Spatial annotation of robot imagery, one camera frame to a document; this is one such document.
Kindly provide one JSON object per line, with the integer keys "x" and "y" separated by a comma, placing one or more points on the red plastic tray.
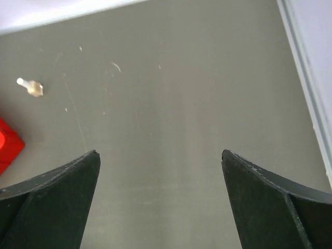
{"x": 11, "y": 146}

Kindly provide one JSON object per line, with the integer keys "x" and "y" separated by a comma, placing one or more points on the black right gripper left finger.
{"x": 51, "y": 209}

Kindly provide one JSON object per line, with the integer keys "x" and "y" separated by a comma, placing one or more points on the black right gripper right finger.
{"x": 271, "y": 211}

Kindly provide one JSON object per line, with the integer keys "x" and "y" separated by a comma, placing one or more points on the beige nail polish bottle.
{"x": 33, "y": 88}

